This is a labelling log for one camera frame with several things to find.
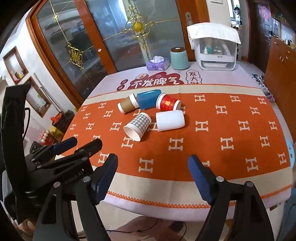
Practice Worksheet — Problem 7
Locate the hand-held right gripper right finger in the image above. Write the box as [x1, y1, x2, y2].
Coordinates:
[187, 154, 276, 241]

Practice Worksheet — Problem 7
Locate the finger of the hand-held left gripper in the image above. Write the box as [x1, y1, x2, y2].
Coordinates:
[35, 138, 103, 170]
[30, 137, 78, 164]

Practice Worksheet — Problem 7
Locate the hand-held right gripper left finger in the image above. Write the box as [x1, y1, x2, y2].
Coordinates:
[32, 153, 119, 241]

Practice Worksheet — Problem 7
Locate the grey checked paper cup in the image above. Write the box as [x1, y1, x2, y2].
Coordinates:
[123, 113, 152, 142]

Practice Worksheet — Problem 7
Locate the brown paper cup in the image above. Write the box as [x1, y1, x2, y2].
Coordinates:
[117, 93, 139, 114]

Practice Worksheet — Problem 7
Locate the white cup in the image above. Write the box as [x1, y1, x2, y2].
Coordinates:
[156, 110, 186, 132]

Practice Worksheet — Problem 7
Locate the blue cup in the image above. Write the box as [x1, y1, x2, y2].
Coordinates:
[136, 89, 162, 110]

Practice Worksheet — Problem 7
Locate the red paper cup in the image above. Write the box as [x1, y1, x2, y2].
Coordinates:
[156, 93, 182, 111]

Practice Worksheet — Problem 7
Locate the red box with white beads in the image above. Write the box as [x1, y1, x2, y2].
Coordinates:
[38, 130, 56, 146]

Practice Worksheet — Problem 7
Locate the black bin with red ornament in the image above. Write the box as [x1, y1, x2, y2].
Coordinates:
[49, 111, 70, 133]

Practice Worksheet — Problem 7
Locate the orange patterned blanket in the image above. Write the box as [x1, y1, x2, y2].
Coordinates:
[60, 85, 293, 209]

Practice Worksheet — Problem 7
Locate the light blue stool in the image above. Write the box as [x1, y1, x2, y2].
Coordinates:
[286, 138, 296, 168]

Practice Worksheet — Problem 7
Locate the purple tissue box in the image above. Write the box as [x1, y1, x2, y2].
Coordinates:
[146, 56, 171, 71]

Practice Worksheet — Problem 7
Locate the row of small purple cups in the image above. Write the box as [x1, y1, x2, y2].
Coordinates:
[252, 73, 276, 104]

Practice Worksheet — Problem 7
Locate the wooden glass door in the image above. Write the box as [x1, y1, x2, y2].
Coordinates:
[26, 0, 186, 110]

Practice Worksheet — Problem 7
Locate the orange patterned tablecloth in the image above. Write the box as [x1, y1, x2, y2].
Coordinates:
[85, 59, 290, 221]

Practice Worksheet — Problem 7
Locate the teal canister with brown lid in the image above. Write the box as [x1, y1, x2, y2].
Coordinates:
[170, 47, 190, 70]

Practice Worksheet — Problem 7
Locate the white storage box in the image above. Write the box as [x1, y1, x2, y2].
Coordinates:
[194, 37, 238, 70]

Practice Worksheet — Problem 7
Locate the wooden cabinet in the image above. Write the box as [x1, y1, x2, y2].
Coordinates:
[264, 36, 296, 110]

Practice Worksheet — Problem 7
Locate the white towel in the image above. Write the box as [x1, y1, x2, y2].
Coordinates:
[186, 23, 241, 50]

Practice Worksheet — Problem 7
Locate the wooden wall niche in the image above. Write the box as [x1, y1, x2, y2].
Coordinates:
[3, 46, 29, 85]
[24, 76, 53, 118]

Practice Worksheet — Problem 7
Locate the black floor cable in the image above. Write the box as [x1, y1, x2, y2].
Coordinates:
[108, 219, 188, 240]

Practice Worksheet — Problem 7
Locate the metal door handle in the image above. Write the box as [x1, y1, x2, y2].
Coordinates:
[185, 11, 194, 27]

